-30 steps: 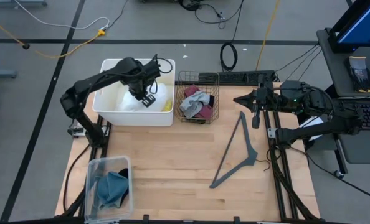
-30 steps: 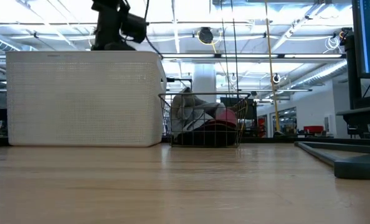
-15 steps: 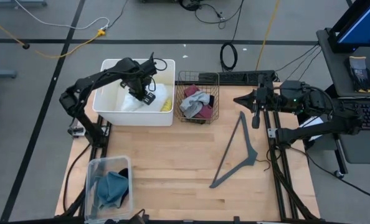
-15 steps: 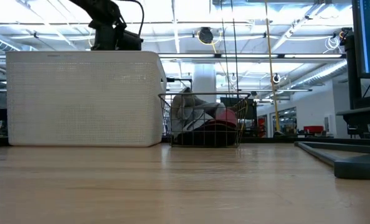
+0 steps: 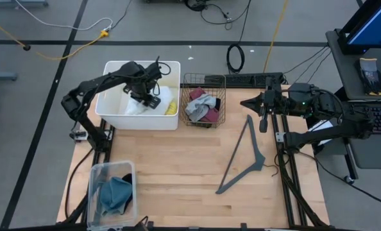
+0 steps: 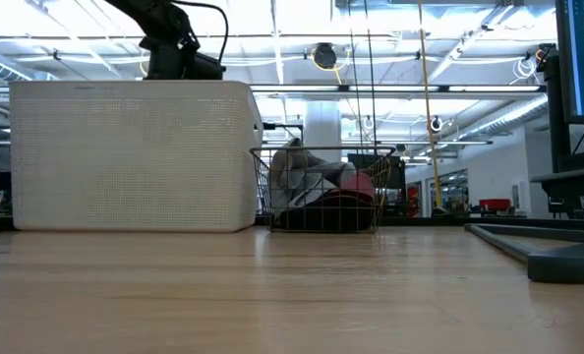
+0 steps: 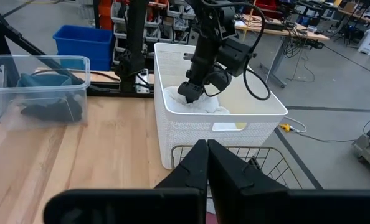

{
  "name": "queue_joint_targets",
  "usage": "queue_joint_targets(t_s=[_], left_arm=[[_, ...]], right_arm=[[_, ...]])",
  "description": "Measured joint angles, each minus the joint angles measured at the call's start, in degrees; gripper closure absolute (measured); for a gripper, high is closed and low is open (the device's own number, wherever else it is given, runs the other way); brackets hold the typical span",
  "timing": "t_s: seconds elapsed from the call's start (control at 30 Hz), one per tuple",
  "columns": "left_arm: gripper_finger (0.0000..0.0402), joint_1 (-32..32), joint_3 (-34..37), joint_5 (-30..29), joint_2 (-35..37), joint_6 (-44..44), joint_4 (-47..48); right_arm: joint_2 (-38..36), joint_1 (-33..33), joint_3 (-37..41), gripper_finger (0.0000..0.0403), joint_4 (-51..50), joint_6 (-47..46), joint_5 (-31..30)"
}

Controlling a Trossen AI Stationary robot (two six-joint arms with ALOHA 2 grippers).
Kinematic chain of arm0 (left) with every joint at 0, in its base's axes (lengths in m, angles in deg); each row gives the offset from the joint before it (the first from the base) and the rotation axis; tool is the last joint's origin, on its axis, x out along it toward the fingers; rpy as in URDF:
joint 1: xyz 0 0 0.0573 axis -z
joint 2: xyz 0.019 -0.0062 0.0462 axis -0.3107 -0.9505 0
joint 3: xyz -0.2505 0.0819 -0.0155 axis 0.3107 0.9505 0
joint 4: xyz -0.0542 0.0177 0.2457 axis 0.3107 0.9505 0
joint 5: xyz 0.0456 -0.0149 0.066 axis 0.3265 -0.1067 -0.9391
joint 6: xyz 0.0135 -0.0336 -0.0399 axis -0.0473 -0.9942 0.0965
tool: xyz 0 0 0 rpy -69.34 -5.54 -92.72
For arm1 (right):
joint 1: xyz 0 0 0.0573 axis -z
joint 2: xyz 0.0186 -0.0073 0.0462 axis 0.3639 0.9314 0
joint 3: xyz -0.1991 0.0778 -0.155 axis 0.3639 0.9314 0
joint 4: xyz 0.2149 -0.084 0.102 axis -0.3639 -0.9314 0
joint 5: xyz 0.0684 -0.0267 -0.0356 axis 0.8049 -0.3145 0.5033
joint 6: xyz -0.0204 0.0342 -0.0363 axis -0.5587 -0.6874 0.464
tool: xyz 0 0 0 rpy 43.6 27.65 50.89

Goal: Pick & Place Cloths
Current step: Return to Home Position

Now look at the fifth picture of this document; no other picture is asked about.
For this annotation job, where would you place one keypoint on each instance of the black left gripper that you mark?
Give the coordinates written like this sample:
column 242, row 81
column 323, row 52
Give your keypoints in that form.
column 142, row 91

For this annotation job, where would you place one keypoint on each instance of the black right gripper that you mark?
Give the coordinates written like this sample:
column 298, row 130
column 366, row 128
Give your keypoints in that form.
column 274, row 102

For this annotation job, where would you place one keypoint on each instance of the clear plastic container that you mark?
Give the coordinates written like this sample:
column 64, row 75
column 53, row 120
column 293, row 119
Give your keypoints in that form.
column 113, row 221

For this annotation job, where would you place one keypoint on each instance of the white cloth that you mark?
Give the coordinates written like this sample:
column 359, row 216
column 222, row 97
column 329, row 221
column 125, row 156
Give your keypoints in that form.
column 136, row 107

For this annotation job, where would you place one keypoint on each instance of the white paper sheet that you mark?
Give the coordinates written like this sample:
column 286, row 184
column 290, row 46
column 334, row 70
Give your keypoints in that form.
column 320, row 126

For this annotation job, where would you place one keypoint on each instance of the small black cloth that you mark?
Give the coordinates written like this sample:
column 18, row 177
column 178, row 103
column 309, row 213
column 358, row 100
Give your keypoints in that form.
column 129, row 187

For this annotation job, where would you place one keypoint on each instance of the black power strip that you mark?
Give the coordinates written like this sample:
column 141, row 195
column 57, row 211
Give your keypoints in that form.
column 248, row 78

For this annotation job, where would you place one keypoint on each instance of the maroon cloth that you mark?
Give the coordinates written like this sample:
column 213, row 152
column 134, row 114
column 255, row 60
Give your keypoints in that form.
column 197, row 93

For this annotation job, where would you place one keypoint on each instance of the black computer monitor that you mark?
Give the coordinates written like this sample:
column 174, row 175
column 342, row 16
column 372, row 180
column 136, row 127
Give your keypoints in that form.
column 373, row 25

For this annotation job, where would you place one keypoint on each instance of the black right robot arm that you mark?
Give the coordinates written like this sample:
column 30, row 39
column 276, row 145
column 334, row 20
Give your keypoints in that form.
column 331, row 131

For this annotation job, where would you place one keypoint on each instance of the black floor grommet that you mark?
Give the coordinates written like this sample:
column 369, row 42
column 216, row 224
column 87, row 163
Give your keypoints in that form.
column 27, row 47

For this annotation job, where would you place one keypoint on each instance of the large black cloth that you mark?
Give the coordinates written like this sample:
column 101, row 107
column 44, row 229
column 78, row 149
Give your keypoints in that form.
column 217, row 104

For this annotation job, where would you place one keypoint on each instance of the grey work gloves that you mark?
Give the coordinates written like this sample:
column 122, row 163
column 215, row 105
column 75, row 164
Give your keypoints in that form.
column 370, row 77

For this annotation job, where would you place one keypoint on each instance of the grey cloth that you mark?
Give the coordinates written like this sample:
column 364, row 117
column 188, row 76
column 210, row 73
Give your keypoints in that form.
column 198, row 107

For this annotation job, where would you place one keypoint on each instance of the blue knit cloth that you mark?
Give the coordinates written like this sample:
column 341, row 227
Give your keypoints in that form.
column 115, row 194

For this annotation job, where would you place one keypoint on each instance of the black aluminium table frame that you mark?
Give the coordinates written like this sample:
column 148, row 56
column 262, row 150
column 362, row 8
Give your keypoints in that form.
column 286, row 192

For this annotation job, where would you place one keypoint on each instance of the grey clothes hanger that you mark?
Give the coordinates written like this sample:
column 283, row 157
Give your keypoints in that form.
column 258, row 160

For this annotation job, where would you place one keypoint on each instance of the yellow cloth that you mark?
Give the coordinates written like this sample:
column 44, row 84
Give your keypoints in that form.
column 172, row 108

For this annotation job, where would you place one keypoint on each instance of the white perforated plastic bin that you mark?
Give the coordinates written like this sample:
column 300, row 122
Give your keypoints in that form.
column 145, row 123

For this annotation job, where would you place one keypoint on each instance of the grey table foot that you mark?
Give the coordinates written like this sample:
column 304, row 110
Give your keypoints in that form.
column 1, row 75
column 17, row 3

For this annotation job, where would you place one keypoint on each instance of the dark grey side desk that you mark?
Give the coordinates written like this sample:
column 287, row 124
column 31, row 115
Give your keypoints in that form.
column 344, row 70

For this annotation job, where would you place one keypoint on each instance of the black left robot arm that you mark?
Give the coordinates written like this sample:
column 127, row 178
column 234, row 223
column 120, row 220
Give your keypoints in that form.
column 81, row 93

